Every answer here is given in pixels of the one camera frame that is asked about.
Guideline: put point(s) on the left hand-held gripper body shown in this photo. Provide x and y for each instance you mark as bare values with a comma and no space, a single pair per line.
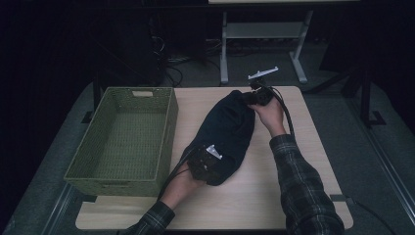
204,166

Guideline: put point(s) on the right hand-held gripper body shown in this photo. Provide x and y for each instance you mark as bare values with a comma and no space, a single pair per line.
261,94

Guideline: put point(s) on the dark navy garment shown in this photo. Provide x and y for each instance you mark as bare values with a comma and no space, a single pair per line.
225,127

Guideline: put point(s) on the green woven basket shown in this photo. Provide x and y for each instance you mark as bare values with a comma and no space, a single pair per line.
130,137

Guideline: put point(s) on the person's right hand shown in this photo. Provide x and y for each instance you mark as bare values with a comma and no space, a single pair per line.
274,119

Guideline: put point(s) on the person's left hand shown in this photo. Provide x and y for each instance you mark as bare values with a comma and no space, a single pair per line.
179,189

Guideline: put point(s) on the black metal stand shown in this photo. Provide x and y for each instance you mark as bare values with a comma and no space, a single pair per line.
365,98

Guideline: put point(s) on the grey table clamp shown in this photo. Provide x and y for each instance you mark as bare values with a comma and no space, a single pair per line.
339,197

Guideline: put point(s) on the white metal table frame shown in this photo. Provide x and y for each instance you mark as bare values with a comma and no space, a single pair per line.
261,30

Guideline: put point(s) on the black floor bracket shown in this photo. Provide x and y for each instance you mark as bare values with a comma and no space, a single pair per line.
87,117

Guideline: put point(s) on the metal floor rail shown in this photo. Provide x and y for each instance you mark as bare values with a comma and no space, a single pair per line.
388,163
58,209

